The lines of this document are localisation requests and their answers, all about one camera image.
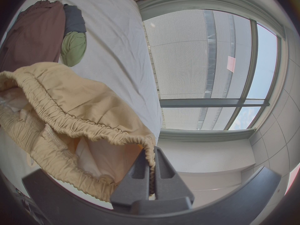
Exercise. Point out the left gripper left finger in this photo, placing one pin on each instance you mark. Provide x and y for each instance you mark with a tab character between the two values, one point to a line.
125	191

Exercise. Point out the tan shorts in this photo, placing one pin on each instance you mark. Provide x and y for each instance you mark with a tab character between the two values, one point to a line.
77	102

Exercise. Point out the black garment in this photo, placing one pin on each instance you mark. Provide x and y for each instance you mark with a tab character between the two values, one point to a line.
73	17

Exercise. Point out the brown garment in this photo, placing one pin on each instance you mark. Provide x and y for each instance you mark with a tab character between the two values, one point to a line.
35	36

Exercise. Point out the bed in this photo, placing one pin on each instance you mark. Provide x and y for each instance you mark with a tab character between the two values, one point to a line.
117	43

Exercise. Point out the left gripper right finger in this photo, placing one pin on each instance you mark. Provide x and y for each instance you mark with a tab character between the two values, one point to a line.
174	189

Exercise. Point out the window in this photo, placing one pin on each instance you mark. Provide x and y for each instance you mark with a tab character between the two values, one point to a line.
187	55

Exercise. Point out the green garment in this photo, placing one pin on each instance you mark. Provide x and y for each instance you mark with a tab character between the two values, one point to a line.
73	48

